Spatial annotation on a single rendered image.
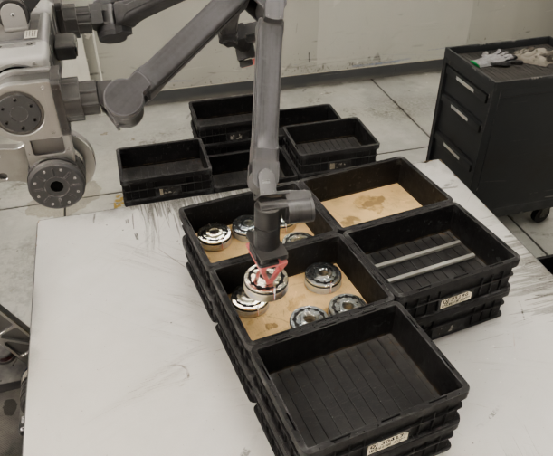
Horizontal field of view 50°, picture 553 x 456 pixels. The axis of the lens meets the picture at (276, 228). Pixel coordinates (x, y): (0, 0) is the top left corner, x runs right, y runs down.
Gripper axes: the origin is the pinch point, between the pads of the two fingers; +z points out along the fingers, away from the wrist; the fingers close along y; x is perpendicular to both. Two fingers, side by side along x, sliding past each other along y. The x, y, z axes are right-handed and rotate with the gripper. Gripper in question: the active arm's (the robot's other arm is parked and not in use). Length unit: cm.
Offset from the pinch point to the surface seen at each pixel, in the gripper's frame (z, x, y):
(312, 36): 68, -158, 308
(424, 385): 21.5, -30.1, -27.0
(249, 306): 20.0, 0.2, 10.2
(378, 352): 21.9, -25.3, -14.1
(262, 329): 22.8, -0.9, 3.7
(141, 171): 60, 4, 148
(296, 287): 22.5, -15.6, 15.1
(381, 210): 22, -56, 39
